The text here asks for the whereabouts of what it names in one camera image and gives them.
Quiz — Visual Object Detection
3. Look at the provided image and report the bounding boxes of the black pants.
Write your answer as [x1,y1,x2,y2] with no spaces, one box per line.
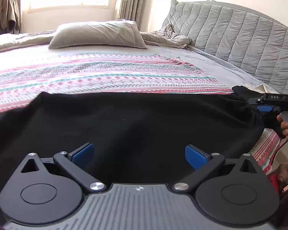
[0,85,265,225]

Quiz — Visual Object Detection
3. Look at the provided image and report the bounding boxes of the person right hand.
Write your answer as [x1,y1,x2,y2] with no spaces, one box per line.
[277,115,288,139]

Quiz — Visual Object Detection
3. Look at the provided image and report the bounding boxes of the grey bed sheet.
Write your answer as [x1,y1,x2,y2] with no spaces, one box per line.
[0,31,277,93]

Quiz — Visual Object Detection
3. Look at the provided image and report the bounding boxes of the grey quilted headboard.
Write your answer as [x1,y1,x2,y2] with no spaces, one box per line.
[162,0,288,94]

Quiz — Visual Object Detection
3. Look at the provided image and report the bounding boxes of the patterned pink green bedspread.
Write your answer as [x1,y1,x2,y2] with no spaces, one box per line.
[0,53,281,172]

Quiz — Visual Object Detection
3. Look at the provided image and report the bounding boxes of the crumpled grey blanket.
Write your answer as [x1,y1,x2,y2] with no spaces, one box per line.
[140,23,192,49]

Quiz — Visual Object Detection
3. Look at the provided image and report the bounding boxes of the grey pillow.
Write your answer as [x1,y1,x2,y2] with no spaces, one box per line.
[49,19,147,49]

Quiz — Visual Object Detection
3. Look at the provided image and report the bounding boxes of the grey curtain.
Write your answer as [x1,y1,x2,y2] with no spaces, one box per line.
[114,0,152,31]

